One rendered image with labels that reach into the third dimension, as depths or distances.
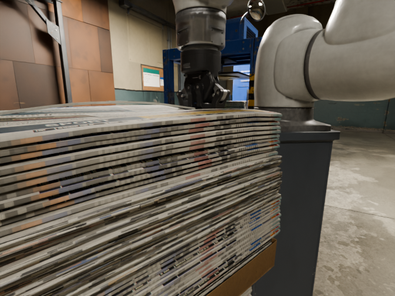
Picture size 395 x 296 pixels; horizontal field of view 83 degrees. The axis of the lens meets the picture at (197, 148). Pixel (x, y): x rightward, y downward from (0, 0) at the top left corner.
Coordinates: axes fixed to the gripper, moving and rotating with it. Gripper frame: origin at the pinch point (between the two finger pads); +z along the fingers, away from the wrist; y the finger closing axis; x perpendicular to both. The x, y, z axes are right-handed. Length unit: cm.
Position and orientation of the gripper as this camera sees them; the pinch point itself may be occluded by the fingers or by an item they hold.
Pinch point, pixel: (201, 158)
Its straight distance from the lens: 45.5
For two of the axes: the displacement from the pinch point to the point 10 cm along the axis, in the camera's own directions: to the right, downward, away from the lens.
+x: 7.5, -1.5, 6.4
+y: 6.6, 1.6, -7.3
